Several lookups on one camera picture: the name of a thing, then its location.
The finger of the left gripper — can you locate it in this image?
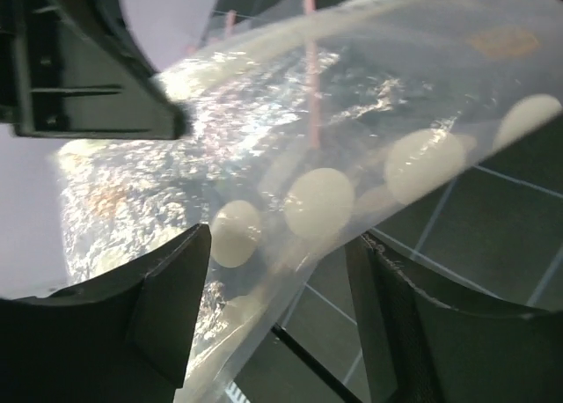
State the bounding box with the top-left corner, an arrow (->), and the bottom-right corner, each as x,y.
1,0 -> 187,139

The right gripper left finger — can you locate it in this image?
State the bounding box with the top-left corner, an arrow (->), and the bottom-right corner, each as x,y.
1,224 -> 211,403

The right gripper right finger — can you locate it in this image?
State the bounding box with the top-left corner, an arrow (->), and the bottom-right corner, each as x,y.
345,234 -> 562,403

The white dotted zip bag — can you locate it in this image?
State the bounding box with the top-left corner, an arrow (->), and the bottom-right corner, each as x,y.
53,0 -> 562,402

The pink dotted zip bag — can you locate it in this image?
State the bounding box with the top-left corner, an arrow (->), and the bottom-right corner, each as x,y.
184,0 -> 326,151

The black grid mat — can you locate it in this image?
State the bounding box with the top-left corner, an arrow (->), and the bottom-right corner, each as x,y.
197,0 -> 563,403

